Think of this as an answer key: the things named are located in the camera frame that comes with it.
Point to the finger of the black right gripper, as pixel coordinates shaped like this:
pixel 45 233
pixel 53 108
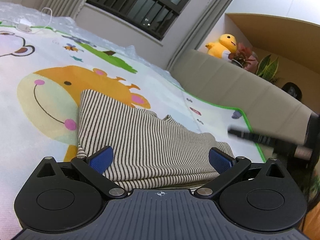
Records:
pixel 280 147

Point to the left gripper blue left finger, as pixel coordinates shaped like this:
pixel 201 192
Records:
pixel 93 167

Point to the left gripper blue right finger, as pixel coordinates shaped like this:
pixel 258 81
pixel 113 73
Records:
pixel 229 169

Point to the striped beige knit garment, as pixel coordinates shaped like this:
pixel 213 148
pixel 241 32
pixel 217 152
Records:
pixel 148 152

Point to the beige padded headboard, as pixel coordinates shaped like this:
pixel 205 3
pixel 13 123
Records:
pixel 221 95

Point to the black round object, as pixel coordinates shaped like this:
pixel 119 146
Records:
pixel 293 90

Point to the green snake plant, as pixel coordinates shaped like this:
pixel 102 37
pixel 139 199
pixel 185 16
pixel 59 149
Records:
pixel 267 69

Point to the red leafed potted plant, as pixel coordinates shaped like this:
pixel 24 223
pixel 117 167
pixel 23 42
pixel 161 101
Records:
pixel 245 58

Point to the colourful cartoon play mat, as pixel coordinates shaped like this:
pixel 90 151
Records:
pixel 42 77

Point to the yellow plush duck toy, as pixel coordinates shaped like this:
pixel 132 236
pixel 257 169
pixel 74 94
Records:
pixel 225 45

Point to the dark window with railing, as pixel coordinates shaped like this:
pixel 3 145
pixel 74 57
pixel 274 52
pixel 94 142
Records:
pixel 153 17

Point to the white charger with cable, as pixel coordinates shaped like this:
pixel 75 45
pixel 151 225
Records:
pixel 25 27

